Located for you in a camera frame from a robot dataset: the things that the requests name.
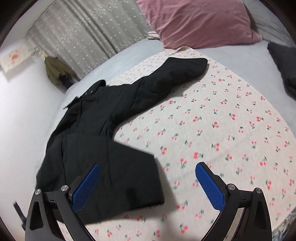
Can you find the cherry print blanket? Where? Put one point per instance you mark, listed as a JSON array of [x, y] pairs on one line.
[[221, 120]]

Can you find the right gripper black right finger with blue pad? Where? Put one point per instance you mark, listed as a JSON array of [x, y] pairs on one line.
[[255, 221]]

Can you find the black coat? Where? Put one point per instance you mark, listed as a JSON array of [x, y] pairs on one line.
[[129, 178]]

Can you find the pale pink folded cloth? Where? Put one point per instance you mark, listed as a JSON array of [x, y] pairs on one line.
[[152, 35]]

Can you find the dark grey folded garment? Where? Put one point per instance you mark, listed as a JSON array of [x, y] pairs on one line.
[[285, 60]]

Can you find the light grey bed sheet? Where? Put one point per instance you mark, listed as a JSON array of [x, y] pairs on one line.
[[251, 62]]

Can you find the pink pillow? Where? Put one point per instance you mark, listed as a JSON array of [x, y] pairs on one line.
[[199, 24]]

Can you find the olive green hanging garment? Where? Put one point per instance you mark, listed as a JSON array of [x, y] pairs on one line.
[[58, 72]]

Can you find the grey dotted curtain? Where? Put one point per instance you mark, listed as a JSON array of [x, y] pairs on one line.
[[85, 34]]

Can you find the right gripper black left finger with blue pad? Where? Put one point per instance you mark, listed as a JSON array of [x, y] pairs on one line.
[[41, 222]]

